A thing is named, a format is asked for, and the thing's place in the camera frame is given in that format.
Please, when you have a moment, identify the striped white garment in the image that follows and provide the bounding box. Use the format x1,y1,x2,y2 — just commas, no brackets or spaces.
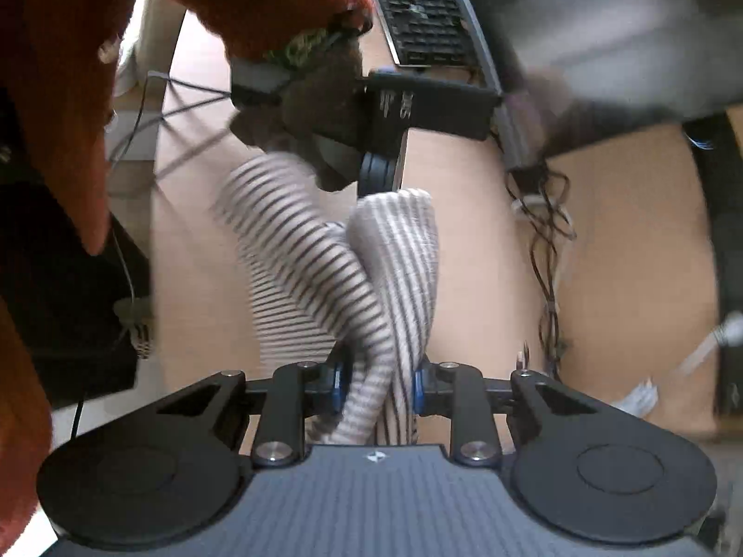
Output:
211,151,443,447

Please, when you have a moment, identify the thin black rod stand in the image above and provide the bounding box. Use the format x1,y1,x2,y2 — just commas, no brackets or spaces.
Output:
152,71,246,182

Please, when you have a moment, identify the black cable bundle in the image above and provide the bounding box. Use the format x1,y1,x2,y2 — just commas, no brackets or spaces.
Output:
502,159,579,381

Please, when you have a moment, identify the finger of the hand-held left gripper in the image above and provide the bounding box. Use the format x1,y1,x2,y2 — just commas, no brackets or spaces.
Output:
355,149,408,198

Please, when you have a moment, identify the person's left forearm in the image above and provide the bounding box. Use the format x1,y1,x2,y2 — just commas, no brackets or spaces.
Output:
146,0,376,66

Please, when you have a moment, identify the white plug with cable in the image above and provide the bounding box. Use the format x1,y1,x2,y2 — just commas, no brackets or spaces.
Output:
672,310,743,379

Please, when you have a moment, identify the black keyboard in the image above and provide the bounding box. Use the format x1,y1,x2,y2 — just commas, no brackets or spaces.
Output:
361,0,476,68

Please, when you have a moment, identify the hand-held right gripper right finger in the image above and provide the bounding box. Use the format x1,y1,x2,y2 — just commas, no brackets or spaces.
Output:
410,356,602,468

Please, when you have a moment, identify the red knitted sweater sleeve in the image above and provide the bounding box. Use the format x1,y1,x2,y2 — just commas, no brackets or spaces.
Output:
0,0,149,549

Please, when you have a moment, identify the person's left hand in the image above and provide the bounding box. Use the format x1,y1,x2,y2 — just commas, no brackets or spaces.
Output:
228,40,373,149

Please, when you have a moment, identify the black desk leg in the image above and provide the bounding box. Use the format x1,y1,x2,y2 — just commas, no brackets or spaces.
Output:
680,109,743,317

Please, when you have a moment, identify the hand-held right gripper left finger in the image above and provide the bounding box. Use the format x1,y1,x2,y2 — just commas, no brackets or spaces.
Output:
156,358,350,468

